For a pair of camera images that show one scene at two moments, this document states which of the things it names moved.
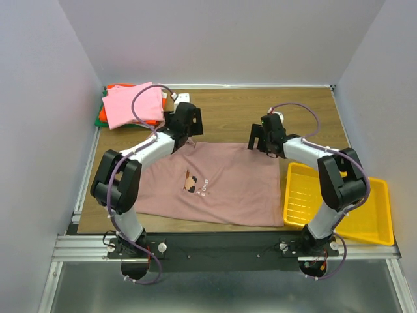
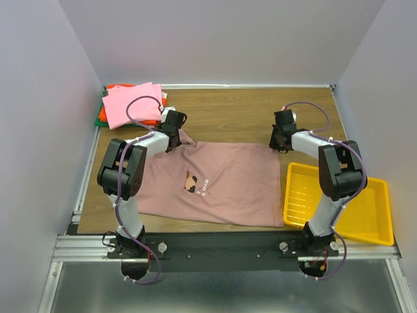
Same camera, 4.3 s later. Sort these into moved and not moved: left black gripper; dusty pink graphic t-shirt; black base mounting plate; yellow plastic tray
Moved: left black gripper
Not moved: yellow plastic tray; dusty pink graphic t-shirt; black base mounting plate
